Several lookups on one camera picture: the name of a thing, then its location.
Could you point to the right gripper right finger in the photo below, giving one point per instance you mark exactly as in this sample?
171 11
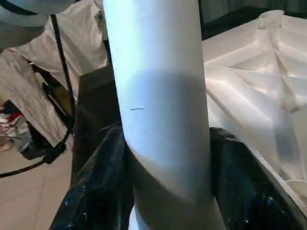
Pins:
251 191

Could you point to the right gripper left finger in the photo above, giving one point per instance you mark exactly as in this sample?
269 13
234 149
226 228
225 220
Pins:
96 187

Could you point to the white plastic table top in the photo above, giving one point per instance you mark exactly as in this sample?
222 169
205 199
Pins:
263 83

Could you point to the white plastic table leg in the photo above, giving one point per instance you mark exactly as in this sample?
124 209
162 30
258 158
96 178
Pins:
163 95

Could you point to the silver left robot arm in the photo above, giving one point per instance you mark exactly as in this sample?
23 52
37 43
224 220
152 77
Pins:
24 12

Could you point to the brown cardboard box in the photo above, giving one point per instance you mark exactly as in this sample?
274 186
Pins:
61 98

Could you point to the pile of coloured clothes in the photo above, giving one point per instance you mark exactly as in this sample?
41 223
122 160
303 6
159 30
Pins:
12 124

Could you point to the white plastic sheet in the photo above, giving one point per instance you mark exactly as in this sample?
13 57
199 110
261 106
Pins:
24 72

